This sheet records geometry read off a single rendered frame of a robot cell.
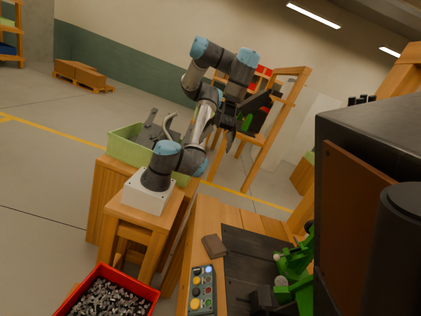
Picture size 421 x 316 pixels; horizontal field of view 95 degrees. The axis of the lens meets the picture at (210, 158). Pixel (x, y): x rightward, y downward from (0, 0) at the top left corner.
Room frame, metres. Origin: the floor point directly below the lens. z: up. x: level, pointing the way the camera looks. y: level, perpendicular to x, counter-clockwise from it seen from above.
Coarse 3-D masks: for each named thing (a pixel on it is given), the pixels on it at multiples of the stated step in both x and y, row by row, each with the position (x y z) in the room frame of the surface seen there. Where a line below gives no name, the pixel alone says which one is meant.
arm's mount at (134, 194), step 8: (144, 168) 0.89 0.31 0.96; (136, 176) 0.80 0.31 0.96; (128, 184) 0.72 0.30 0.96; (136, 184) 0.74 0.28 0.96; (128, 192) 0.71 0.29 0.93; (136, 192) 0.72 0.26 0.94; (144, 192) 0.72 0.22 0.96; (152, 192) 0.74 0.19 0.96; (160, 192) 0.76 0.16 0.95; (168, 192) 0.79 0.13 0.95; (120, 200) 0.71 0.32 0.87; (128, 200) 0.71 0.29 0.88; (136, 200) 0.72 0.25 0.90; (144, 200) 0.72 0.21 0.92; (152, 200) 0.72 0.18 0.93; (160, 200) 0.72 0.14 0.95; (168, 200) 0.85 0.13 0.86; (136, 208) 0.72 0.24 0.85; (144, 208) 0.72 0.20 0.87; (152, 208) 0.72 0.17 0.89; (160, 208) 0.72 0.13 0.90
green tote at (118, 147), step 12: (108, 132) 1.14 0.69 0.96; (120, 132) 1.27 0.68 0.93; (132, 132) 1.44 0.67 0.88; (108, 144) 1.14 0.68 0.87; (120, 144) 1.14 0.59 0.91; (132, 144) 1.13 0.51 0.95; (120, 156) 1.14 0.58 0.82; (132, 156) 1.13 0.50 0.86; (144, 156) 1.13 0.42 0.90; (180, 180) 1.12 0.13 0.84
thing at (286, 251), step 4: (300, 244) 0.68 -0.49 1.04; (284, 248) 0.68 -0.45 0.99; (292, 248) 0.70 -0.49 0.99; (296, 248) 0.67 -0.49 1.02; (300, 248) 0.67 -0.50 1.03; (304, 248) 0.66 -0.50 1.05; (308, 248) 0.66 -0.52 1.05; (284, 252) 0.66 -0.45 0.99; (288, 252) 0.66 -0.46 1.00; (292, 252) 0.66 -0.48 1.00; (304, 252) 0.65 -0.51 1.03; (308, 252) 0.66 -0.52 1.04; (288, 256) 0.65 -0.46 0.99; (292, 256) 0.66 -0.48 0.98; (296, 256) 0.66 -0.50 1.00; (300, 256) 0.65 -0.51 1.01; (304, 256) 0.65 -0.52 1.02; (288, 260) 0.65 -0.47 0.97; (292, 260) 0.64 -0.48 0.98; (296, 260) 0.65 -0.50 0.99
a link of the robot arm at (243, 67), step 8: (240, 48) 0.72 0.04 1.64; (248, 48) 0.70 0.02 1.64; (240, 56) 0.70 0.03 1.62; (248, 56) 0.69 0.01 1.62; (256, 56) 0.70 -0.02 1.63; (232, 64) 0.73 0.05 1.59; (240, 64) 0.69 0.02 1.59; (248, 64) 0.69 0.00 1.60; (256, 64) 0.71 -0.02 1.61; (232, 72) 0.70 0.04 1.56; (240, 72) 0.69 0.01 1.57; (248, 72) 0.69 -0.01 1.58; (232, 80) 0.69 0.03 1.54; (240, 80) 0.69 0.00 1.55; (248, 80) 0.70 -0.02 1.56
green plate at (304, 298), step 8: (304, 280) 0.37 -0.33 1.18; (312, 280) 0.36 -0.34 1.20; (288, 288) 0.39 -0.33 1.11; (296, 288) 0.37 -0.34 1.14; (304, 288) 0.37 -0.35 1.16; (312, 288) 0.35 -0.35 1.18; (296, 296) 0.37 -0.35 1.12; (304, 296) 0.35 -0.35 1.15; (312, 296) 0.34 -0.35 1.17; (304, 304) 0.34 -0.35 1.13; (312, 304) 0.33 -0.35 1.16; (304, 312) 0.33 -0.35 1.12; (312, 312) 0.32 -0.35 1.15
